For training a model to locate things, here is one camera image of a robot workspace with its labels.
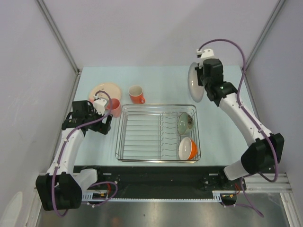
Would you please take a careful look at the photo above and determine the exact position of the white ceramic plate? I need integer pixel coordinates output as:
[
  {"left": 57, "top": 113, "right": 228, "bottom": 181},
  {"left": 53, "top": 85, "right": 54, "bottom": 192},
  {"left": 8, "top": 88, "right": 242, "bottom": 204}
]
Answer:
[{"left": 187, "top": 62, "right": 205, "bottom": 103}]

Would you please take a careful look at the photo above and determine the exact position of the green ceramic bowl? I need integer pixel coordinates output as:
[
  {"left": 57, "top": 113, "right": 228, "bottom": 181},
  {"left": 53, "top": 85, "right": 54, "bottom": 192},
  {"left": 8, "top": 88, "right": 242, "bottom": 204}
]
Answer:
[{"left": 178, "top": 112, "right": 196, "bottom": 135}]

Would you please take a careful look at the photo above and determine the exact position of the orange and white bowl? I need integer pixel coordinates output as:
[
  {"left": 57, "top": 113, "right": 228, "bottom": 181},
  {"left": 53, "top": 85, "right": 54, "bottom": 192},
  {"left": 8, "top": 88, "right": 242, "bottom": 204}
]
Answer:
[{"left": 178, "top": 137, "right": 197, "bottom": 160}]

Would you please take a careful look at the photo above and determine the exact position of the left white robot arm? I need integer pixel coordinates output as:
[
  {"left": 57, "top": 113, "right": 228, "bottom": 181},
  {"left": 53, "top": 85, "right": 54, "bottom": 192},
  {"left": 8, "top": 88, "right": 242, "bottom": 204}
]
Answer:
[{"left": 36, "top": 98, "right": 112, "bottom": 211}]

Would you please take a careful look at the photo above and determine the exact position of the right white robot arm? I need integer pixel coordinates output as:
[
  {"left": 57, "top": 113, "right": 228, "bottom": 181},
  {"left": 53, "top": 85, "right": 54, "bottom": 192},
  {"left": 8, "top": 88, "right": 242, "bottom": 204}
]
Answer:
[{"left": 188, "top": 58, "right": 285, "bottom": 190}]

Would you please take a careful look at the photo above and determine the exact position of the pink plastic cup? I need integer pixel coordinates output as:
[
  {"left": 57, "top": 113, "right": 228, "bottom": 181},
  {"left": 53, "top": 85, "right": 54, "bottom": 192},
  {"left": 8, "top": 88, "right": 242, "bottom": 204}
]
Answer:
[{"left": 107, "top": 98, "right": 122, "bottom": 118}]

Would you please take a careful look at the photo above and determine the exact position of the beige pink floral plate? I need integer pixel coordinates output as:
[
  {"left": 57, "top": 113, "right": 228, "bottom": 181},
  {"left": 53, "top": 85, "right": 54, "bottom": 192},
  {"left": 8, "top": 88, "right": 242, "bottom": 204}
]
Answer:
[{"left": 88, "top": 83, "right": 122, "bottom": 102}]

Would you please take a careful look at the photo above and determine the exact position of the orange ceramic mug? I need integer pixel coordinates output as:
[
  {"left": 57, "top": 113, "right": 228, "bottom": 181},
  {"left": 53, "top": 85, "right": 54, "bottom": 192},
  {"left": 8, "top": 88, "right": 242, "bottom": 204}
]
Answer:
[{"left": 128, "top": 85, "right": 145, "bottom": 104}]

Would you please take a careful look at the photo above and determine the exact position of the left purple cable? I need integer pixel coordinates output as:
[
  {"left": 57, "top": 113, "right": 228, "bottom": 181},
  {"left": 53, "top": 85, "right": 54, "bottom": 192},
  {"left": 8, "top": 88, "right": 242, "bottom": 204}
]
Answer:
[{"left": 52, "top": 90, "right": 112, "bottom": 217}]

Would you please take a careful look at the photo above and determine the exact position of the purple cable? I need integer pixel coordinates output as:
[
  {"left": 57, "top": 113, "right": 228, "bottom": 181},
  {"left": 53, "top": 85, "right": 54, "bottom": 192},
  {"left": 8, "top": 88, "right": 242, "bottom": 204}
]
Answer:
[
  {"left": 52, "top": 90, "right": 112, "bottom": 217},
  {"left": 198, "top": 39, "right": 279, "bottom": 183}
]

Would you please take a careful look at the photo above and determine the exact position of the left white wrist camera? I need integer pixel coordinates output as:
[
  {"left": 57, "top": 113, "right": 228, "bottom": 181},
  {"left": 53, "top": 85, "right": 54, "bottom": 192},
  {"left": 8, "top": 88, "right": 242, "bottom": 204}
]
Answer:
[{"left": 93, "top": 95, "right": 109, "bottom": 115}]

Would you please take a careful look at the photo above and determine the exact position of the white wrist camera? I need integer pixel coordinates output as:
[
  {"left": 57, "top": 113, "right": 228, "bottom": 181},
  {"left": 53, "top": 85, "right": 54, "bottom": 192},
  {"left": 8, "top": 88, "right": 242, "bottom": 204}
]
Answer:
[
  {"left": 196, "top": 48, "right": 214, "bottom": 59},
  {"left": 93, "top": 95, "right": 109, "bottom": 115}
]

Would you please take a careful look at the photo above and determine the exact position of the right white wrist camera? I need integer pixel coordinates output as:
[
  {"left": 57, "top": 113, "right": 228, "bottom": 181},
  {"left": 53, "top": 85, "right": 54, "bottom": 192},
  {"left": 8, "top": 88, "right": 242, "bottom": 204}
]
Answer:
[{"left": 196, "top": 48, "right": 214, "bottom": 59}]

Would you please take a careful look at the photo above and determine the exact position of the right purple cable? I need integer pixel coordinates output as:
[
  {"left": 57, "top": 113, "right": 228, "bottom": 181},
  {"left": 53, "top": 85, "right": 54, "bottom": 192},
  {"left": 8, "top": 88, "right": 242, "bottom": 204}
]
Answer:
[{"left": 198, "top": 39, "right": 279, "bottom": 183}]

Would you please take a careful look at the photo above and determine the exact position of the chrome wire dish rack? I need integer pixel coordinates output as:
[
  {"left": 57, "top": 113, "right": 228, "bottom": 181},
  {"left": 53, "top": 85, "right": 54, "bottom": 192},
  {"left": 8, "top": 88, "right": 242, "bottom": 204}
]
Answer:
[{"left": 116, "top": 104, "right": 201, "bottom": 163}]

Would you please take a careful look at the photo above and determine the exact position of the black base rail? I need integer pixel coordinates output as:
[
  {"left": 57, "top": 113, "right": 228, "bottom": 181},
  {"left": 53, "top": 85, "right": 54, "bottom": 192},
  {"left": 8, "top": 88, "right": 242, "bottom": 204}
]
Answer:
[{"left": 72, "top": 165, "right": 276, "bottom": 199}]

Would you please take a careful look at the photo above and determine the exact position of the white slotted cable duct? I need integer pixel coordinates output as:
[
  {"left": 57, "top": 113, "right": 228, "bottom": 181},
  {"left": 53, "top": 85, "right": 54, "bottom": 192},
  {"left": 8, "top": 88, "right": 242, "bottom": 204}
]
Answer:
[{"left": 81, "top": 191, "right": 237, "bottom": 207}]

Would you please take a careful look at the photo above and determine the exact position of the aluminium frame profile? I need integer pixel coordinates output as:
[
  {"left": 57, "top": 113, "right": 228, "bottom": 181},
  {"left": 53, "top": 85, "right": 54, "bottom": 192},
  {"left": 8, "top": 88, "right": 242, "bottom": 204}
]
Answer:
[{"left": 245, "top": 174, "right": 292, "bottom": 193}]

